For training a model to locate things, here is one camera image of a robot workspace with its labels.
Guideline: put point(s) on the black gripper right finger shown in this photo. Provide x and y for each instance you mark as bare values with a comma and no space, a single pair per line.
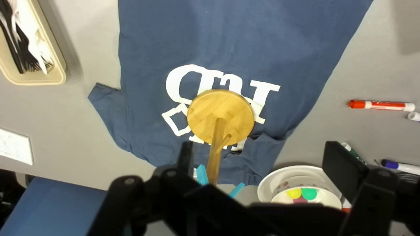
343,168

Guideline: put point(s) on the blue office chair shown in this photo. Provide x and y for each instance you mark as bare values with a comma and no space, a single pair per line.
43,205

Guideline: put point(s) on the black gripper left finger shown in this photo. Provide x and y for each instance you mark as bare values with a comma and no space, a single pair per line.
185,159

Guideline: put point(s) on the wooden mug tree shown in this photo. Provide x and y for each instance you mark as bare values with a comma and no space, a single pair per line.
221,113

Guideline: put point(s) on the green ball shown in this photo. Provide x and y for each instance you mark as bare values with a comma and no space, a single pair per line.
310,193

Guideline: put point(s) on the yellow ball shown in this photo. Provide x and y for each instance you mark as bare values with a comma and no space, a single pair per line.
294,193

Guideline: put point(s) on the black plastic cutlery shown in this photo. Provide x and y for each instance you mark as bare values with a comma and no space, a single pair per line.
21,57

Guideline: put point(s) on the blue printed t-shirt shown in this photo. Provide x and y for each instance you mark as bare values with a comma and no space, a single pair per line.
240,44

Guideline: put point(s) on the white paper sheet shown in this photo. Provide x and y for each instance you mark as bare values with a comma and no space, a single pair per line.
15,146

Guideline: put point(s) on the pink ball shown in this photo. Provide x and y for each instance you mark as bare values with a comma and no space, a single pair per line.
301,202

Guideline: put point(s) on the white plate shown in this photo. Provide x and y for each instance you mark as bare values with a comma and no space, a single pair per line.
265,184

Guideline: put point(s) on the white bowl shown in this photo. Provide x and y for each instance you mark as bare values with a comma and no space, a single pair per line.
309,183

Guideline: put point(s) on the beige plastic tray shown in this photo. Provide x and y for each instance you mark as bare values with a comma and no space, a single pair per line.
55,74

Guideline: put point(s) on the blue whiteboard marker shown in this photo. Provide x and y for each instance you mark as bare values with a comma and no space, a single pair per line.
400,166

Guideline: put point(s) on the red whiteboard marker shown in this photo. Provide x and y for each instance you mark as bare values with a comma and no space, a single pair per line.
381,105

